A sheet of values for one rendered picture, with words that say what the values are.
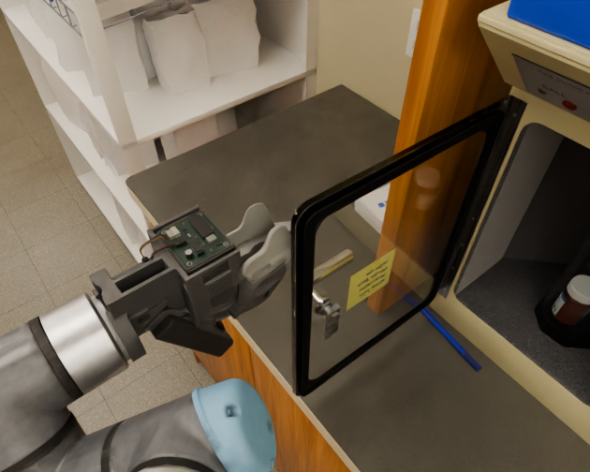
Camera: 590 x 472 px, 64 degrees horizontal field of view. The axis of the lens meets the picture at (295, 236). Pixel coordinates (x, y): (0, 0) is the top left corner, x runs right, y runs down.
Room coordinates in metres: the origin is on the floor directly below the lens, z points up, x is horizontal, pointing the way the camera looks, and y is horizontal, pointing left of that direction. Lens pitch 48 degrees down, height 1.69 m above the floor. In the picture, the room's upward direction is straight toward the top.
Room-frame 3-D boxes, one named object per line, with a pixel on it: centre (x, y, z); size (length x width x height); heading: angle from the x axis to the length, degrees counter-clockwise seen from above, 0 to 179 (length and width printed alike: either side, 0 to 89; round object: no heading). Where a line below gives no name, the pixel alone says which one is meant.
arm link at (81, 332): (0.20, 0.17, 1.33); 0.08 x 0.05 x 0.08; 38
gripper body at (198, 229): (0.25, 0.11, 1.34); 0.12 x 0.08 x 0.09; 128
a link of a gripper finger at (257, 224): (0.33, 0.04, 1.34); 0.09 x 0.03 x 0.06; 128
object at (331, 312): (0.31, -0.04, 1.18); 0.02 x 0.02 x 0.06; 37
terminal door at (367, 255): (0.39, -0.12, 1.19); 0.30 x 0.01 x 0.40; 127
